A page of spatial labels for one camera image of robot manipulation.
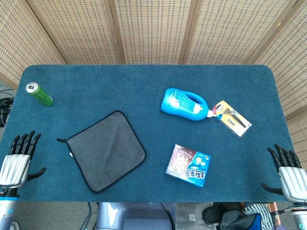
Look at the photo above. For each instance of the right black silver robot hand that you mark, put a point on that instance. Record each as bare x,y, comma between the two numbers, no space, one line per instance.
293,182

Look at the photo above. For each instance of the blue carpet table cover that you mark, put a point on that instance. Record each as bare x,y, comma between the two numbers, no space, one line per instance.
120,86

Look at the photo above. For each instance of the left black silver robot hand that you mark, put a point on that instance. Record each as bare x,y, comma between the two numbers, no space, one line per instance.
14,167

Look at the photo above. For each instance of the yellow razor blister pack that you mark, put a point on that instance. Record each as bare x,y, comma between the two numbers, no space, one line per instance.
236,122

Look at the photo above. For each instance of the blue detergent bottle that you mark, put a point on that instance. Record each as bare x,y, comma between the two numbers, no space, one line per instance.
177,105

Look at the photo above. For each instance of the blue cookie box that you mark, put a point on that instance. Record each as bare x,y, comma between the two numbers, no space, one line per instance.
188,167

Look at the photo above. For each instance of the grey box with QR label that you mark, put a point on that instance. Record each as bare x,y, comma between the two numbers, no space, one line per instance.
189,216

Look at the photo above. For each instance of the grey and green cloth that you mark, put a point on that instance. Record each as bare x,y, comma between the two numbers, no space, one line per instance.
108,151

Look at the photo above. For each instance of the green drink can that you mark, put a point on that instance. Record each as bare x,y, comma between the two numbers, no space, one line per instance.
42,95

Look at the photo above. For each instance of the black and blue bag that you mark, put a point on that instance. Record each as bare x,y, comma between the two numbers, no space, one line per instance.
242,222

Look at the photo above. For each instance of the black shoe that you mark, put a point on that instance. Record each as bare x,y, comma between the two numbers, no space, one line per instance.
213,213

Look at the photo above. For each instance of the grey-blue robot torso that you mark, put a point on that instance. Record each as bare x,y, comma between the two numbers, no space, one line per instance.
129,216

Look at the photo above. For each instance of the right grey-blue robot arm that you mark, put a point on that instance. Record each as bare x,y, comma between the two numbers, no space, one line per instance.
301,216

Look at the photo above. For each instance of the woven bamboo folding screen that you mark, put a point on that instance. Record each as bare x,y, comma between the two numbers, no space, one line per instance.
153,31

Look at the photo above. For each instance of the striped cloth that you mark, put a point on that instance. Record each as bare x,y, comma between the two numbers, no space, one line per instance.
260,209

